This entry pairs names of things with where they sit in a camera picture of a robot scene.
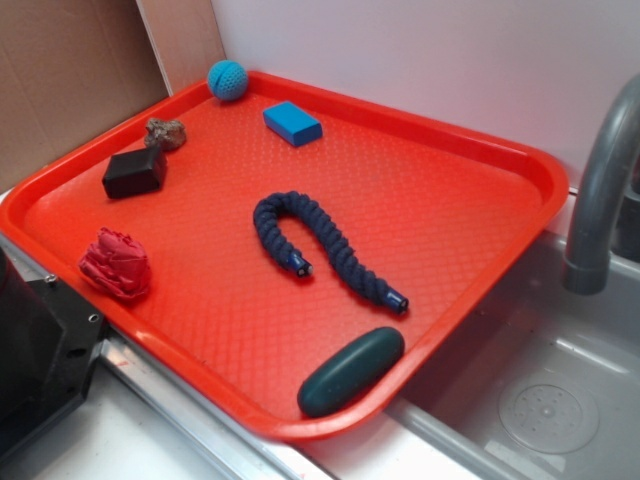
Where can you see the grey brown rock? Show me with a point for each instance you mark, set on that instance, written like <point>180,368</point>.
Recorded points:
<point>168,135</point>

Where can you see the red plastic tray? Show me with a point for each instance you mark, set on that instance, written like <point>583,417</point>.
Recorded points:
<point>440,212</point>

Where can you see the blue rectangular block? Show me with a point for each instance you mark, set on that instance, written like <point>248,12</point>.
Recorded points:
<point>292,124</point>

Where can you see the dark green oval capsule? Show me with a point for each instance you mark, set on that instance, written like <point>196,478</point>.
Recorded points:
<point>350,371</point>

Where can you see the blue knitted ball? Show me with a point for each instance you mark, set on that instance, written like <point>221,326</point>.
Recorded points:
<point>227,80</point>

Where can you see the black rectangular box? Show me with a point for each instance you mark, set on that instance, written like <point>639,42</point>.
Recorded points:
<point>135,172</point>

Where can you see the crumpled red cloth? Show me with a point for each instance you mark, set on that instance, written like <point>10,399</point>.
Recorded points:
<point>117,264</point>

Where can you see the grey plastic sink basin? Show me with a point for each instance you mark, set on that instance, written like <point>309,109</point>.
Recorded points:
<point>535,383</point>

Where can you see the brown cardboard panel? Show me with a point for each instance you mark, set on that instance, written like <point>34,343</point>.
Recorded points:
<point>70,70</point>

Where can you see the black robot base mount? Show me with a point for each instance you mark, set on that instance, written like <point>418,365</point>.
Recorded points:
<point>50,341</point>

